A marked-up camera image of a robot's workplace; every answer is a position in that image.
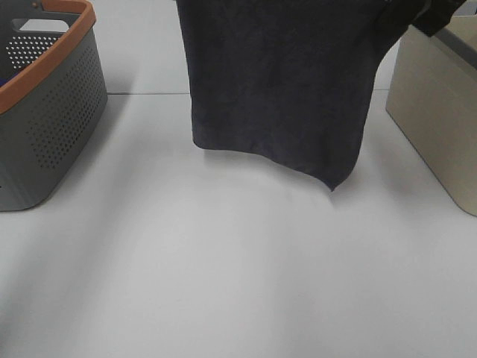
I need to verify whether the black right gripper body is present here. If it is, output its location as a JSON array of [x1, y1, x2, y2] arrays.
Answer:
[[375, 0, 466, 37]]

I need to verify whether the dark grey towel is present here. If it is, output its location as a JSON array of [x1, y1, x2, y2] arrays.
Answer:
[[177, 1, 405, 189]]

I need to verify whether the beige bin grey rim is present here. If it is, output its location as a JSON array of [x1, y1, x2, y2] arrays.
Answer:
[[386, 15, 476, 216]]

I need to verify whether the grey perforated basket orange rim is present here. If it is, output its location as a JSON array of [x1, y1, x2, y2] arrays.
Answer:
[[1, 1, 107, 212]]

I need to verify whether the blue cloth in basket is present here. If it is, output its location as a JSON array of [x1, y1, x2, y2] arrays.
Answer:
[[0, 78, 11, 87]]

